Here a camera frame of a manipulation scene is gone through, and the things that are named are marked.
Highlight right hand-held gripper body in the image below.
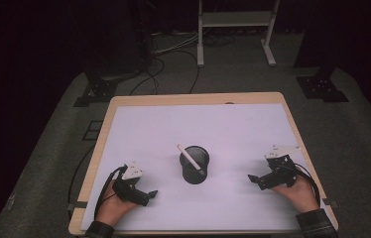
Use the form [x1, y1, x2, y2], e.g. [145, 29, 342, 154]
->
[258, 144, 302, 190]

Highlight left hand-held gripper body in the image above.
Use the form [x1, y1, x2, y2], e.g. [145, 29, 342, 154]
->
[111, 161, 149, 204]

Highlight black mesh pen holder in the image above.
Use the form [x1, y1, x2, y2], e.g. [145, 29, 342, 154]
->
[179, 145, 210, 185]

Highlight white pen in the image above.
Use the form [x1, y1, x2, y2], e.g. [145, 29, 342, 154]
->
[176, 143, 205, 177]

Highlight person's left hand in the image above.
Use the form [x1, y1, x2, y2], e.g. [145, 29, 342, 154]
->
[95, 179, 139, 228]

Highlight person's right hand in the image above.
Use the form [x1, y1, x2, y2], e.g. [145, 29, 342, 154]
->
[272, 173, 320, 214]

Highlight white table mat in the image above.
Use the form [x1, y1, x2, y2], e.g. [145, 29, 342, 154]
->
[79, 103, 335, 232]

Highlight floor socket plate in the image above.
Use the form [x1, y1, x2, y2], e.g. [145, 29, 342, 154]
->
[82, 120, 104, 142]

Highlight wooden table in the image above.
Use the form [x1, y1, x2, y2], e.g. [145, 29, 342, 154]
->
[68, 91, 339, 236]

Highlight white metal stand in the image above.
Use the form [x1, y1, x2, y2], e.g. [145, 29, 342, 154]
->
[195, 0, 281, 68]

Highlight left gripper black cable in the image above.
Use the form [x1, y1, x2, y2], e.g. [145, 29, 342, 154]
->
[93, 166, 128, 221]

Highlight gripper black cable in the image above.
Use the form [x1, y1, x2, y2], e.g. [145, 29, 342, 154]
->
[93, 166, 128, 221]
[293, 163, 322, 206]

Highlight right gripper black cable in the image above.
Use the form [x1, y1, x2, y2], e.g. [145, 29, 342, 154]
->
[293, 163, 322, 206]

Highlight thin black cable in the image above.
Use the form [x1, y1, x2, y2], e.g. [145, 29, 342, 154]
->
[66, 144, 96, 221]

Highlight black table edge strap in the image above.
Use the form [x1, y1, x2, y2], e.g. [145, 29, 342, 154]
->
[321, 197, 340, 209]
[66, 200, 89, 213]

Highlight black stand with base plate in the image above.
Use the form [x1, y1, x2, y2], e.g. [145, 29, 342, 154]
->
[295, 62, 350, 103]
[72, 56, 132, 108]

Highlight black floor cable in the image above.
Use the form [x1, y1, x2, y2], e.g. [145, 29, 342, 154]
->
[129, 49, 167, 97]
[160, 49, 201, 95]

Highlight white floor cables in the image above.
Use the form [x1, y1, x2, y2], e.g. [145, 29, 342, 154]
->
[153, 31, 204, 57]

